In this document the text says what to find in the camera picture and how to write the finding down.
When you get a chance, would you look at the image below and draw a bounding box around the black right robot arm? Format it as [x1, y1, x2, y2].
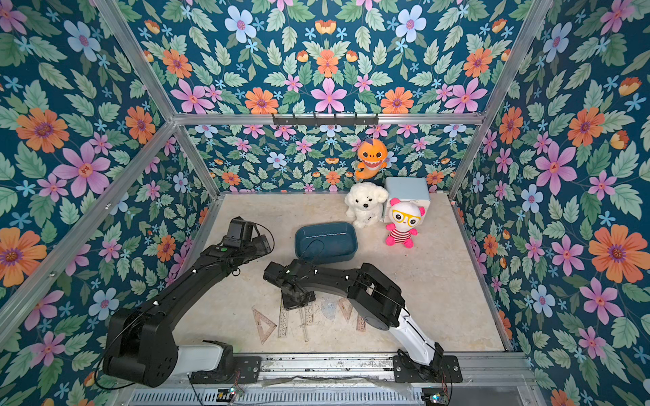
[263, 260, 445, 375]

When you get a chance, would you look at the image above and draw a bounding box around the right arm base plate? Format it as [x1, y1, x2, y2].
[392, 355, 463, 384]

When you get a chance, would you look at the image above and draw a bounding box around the clear blue protractor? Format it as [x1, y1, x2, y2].
[320, 299, 339, 321]

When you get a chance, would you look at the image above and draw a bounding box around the light blue cube box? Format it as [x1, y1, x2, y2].
[383, 177, 431, 223]

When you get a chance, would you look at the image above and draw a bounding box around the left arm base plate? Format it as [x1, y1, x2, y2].
[190, 355, 262, 385]

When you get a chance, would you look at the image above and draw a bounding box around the teal plastic storage box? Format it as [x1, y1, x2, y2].
[295, 222, 358, 265]

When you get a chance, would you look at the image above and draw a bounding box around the clear long stencil ruler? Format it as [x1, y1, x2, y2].
[278, 299, 289, 338]

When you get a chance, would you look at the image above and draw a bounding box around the brown small triangle ruler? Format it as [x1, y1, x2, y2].
[338, 299, 354, 322]

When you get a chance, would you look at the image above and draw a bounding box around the pink white plush doll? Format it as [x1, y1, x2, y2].
[385, 198, 426, 249]

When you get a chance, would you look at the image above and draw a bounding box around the white plush dog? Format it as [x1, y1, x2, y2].
[345, 182, 389, 229]

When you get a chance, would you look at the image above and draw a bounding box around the black wall hook rail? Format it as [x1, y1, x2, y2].
[272, 113, 379, 127]

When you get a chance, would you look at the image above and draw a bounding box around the brown long straight ruler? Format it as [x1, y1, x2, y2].
[355, 315, 367, 333]

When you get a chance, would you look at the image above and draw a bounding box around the brown triangle ruler left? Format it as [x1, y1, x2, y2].
[252, 308, 277, 344]

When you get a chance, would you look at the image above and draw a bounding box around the orange plush monster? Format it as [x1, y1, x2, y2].
[355, 138, 389, 181]

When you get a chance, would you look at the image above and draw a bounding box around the clear thin straight ruler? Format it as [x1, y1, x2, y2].
[299, 307, 309, 343]

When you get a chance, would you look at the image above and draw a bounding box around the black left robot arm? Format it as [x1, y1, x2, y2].
[97, 217, 273, 387]

